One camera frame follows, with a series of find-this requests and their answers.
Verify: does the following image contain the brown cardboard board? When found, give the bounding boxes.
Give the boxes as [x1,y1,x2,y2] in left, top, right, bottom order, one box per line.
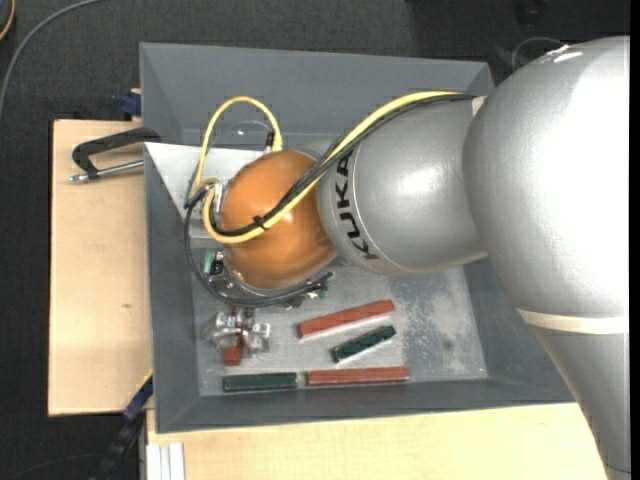
[47,119,154,418]

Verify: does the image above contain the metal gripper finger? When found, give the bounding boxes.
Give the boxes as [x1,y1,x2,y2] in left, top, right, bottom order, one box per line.
[201,309,245,345]
[243,320,273,355]

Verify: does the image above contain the dark green flat block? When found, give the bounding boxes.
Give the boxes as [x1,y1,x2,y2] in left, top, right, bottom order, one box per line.
[329,324,398,364]
[221,371,299,393]

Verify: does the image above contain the grey metal bin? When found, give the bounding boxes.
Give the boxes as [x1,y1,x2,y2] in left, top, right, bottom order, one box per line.
[138,41,576,434]

